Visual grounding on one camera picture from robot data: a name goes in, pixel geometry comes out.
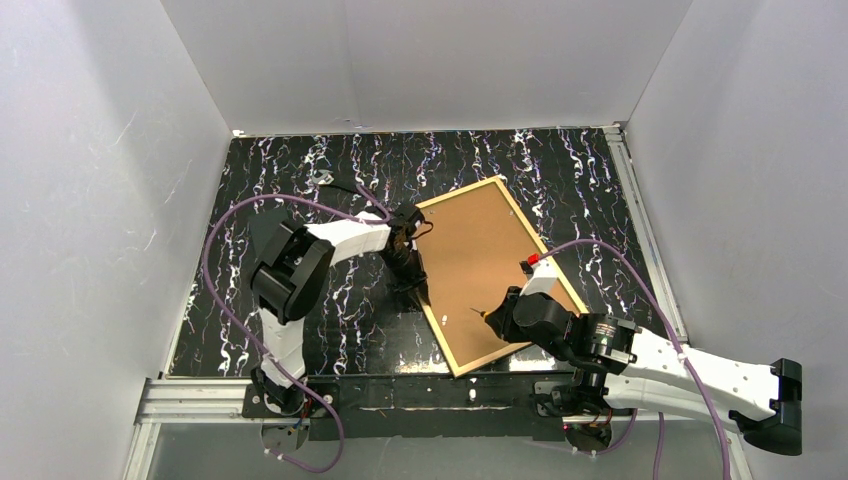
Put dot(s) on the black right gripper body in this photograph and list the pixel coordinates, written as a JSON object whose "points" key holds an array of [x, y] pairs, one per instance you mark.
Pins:
{"points": [[506, 318]]}

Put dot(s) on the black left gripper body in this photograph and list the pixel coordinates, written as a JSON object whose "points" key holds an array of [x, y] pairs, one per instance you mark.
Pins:
{"points": [[407, 266]]}

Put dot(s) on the green wooden photo frame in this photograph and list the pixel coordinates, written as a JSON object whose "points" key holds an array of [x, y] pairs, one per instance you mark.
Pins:
{"points": [[471, 256]]}

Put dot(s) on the orange handled screwdriver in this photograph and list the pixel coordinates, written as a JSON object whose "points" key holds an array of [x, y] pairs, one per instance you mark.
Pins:
{"points": [[480, 312]]}

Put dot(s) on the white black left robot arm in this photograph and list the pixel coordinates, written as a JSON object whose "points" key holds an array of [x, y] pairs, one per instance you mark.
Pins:
{"points": [[290, 273]]}

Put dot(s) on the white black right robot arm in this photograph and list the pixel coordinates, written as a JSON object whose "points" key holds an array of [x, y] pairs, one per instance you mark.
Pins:
{"points": [[619, 365]]}

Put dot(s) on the black small tool on table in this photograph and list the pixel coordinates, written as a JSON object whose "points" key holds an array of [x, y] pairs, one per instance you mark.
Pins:
{"points": [[329, 179]]}

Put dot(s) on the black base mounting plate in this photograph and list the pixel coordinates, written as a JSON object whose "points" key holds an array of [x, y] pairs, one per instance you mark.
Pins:
{"points": [[489, 404]]}

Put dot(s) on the black square pad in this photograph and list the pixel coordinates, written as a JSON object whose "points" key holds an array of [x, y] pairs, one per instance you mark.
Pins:
{"points": [[268, 227]]}

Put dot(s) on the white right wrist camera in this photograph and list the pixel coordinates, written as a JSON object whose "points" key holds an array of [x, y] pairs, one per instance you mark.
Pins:
{"points": [[541, 275]]}

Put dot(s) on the aluminium rail right side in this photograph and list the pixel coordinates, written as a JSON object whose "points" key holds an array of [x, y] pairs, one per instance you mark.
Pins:
{"points": [[615, 139]]}

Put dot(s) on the aluminium rail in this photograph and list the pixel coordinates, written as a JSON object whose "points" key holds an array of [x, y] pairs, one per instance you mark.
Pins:
{"points": [[185, 401], [615, 139]]}

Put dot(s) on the aluminium rail front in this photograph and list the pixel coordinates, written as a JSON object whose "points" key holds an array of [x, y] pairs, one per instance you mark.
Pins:
{"points": [[185, 401]]}

